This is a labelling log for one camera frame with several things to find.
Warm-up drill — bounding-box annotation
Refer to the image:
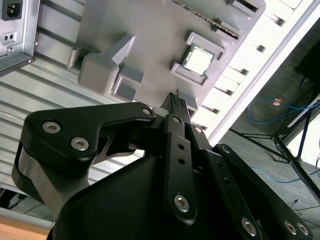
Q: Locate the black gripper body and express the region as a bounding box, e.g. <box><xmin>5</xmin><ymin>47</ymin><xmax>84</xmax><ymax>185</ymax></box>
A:
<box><xmin>48</xmin><ymin>156</ymin><xmax>247</xmax><ymax>240</ymax></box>

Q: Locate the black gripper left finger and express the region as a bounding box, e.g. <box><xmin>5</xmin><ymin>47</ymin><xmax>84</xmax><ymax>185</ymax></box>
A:
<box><xmin>21</xmin><ymin>92</ymin><xmax>199</xmax><ymax>226</ymax></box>

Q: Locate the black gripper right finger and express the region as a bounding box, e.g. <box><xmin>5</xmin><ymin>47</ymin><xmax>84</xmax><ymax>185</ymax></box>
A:
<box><xmin>178</xmin><ymin>96</ymin><xmax>315</xmax><ymax>240</ymax></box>

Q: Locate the silver CPU chip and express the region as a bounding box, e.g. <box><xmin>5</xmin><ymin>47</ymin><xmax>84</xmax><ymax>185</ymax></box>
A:
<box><xmin>182</xmin><ymin>43</ymin><xmax>216</xmax><ymax>77</ymax></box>

